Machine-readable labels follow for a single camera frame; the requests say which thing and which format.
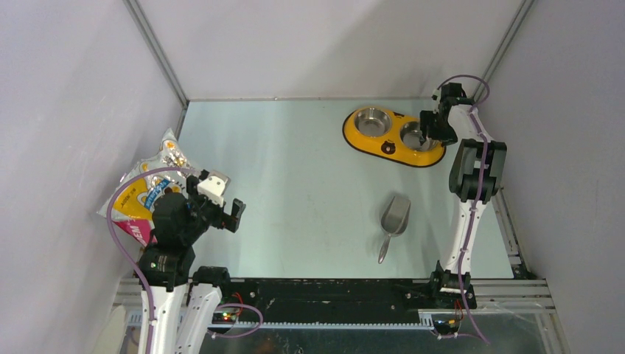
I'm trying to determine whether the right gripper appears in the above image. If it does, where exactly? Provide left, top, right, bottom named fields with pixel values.
left=419, top=110, right=458, bottom=148

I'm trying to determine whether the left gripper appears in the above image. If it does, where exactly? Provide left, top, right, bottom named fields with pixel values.
left=181, top=174, right=245, bottom=242

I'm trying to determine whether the yellow double pet bowl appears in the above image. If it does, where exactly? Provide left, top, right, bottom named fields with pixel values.
left=342, top=106, right=446, bottom=168

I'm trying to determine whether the metal food scoop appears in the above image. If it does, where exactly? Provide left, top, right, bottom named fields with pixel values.
left=377, top=195, right=411, bottom=264

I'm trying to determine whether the pet food bag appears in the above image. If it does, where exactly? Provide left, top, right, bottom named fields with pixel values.
left=111, top=128, right=199, bottom=246

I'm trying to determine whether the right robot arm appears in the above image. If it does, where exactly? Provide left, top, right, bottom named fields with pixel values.
left=419, top=78, right=507, bottom=308

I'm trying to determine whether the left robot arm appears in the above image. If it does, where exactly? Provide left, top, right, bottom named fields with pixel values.
left=138, top=170, right=245, bottom=353

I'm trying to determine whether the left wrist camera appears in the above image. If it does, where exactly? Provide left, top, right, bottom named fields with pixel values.
left=197, top=170, right=231, bottom=207

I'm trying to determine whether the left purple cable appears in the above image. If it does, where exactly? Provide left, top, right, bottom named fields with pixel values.
left=105, top=166, right=265, bottom=354

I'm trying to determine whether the purple cable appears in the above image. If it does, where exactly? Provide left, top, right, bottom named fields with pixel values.
left=436, top=74, right=492, bottom=344
left=105, top=166, right=265, bottom=354

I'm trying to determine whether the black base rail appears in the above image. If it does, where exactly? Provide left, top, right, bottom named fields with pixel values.
left=185, top=277, right=477, bottom=326

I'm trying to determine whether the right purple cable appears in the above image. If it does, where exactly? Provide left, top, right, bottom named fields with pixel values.
left=436, top=74, right=492, bottom=344

